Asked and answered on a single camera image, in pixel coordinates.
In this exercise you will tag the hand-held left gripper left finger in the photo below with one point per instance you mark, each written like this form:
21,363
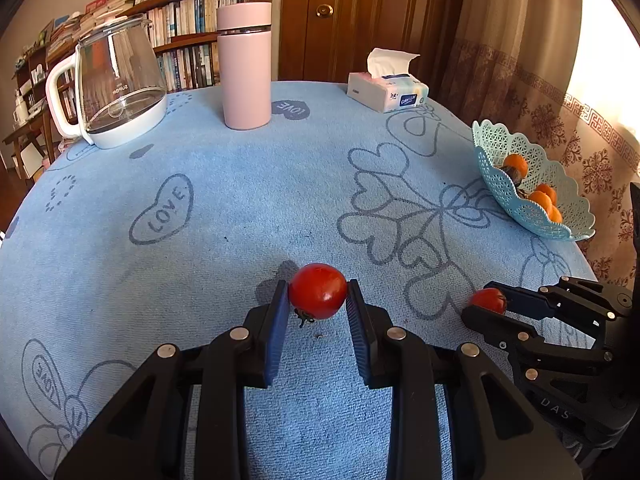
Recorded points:
277,330

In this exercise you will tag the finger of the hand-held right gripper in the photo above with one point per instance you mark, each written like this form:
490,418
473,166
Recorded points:
520,302
500,327

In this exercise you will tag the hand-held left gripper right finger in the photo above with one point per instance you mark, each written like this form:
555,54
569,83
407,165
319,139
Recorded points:
359,330

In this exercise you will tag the small red tomato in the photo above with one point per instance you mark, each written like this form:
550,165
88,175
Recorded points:
487,300

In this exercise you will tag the large red tomato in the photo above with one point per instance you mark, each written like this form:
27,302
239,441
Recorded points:
320,290

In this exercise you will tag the orange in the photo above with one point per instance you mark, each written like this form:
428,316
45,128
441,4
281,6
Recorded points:
549,190
516,162
556,216
540,202

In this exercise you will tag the light blue lattice basket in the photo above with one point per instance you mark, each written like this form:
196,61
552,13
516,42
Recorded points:
495,180

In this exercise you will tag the large dark water chestnut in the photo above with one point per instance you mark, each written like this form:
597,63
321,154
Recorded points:
514,176

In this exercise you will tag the white tissue pack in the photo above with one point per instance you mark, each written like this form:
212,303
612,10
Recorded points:
375,92

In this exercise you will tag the pink thermos bottle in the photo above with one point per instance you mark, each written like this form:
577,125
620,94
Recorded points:
245,85

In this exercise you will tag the patterned beige curtain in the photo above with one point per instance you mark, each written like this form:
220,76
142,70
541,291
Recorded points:
500,35

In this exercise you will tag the wooden bookshelf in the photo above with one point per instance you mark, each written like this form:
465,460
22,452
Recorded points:
195,40

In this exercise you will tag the brown wooden door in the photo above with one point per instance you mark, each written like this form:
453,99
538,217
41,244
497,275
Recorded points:
375,10

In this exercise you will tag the brass door knob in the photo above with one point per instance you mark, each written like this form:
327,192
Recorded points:
324,10

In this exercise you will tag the wooden side desk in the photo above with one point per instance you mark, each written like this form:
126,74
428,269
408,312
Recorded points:
25,130

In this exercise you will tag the row of shelved books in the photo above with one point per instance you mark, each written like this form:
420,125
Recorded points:
190,12

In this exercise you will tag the white jug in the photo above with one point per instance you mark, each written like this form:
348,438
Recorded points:
20,107

